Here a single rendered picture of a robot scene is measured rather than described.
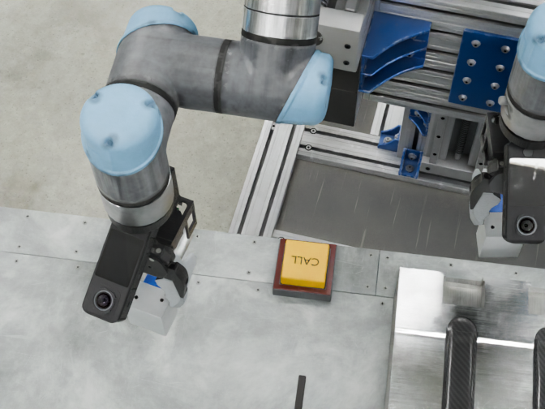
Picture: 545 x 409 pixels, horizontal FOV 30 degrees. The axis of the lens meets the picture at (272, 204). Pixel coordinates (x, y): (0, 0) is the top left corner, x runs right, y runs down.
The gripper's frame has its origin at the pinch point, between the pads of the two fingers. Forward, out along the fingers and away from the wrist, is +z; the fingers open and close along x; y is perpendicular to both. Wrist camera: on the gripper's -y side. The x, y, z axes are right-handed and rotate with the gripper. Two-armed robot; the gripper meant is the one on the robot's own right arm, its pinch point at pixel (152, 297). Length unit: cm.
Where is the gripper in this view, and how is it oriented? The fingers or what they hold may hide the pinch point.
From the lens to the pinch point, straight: 124.4
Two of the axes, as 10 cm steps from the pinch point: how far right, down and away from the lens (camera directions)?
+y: 3.7, -8.0, 4.7
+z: 0.1, 5.1, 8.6
